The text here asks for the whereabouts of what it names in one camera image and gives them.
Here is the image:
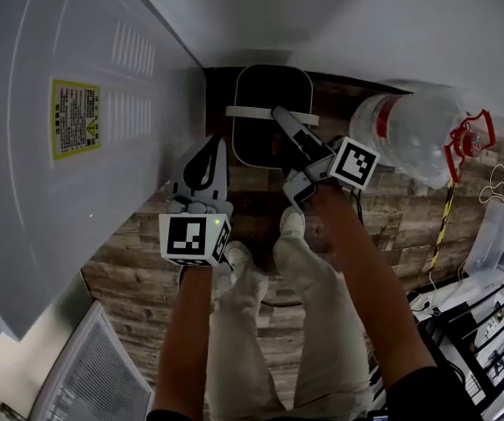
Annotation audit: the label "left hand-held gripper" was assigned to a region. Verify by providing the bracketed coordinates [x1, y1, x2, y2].
[159, 137, 236, 268]

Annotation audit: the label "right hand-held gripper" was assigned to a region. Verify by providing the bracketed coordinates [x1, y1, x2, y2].
[271, 106, 381, 212]

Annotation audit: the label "black waste bin white rim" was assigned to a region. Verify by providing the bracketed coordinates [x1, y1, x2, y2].
[224, 64, 321, 171]

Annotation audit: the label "person's right forearm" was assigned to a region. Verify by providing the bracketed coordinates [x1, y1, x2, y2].
[312, 182, 437, 385]

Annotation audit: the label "person's left forearm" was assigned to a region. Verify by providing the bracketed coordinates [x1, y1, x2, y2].
[153, 265, 216, 416]

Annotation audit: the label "person's left white shoe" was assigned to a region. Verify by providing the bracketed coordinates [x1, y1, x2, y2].
[224, 239, 252, 271]

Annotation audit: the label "person's white shoe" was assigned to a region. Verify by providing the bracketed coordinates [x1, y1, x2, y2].
[224, 239, 252, 271]
[280, 208, 306, 236]

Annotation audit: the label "person's right white shoe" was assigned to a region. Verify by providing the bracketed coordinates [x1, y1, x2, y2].
[280, 208, 306, 236]

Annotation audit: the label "white water dispenser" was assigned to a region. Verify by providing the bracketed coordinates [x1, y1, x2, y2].
[0, 0, 204, 341]

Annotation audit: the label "person's beige trousers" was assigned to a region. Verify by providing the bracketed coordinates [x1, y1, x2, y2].
[205, 230, 373, 421]

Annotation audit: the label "yellow black hazard tape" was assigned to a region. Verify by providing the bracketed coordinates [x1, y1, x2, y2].
[429, 182, 454, 275]

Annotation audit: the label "white slatted cabinet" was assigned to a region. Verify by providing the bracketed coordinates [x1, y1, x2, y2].
[27, 300, 154, 421]

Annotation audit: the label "clear plastic storage box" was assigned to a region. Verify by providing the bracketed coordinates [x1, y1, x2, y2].
[464, 199, 504, 275]

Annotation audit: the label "grey-brown door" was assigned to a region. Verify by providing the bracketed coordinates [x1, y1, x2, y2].
[0, 311, 82, 421]

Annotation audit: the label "black metal rack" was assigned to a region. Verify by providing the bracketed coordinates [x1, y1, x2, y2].
[408, 260, 504, 411]

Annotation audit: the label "person's black shirt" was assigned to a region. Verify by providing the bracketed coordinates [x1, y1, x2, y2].
[146, 366, 485, 421]

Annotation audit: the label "black cable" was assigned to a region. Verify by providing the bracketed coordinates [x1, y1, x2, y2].
[351, 186, 366, 224]

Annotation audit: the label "clear water bottle red handle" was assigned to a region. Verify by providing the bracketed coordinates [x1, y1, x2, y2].
[348, 83, 498, 189]

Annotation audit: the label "metal door handle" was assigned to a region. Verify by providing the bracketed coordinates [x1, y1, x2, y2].
[0, 393, 28, 421]

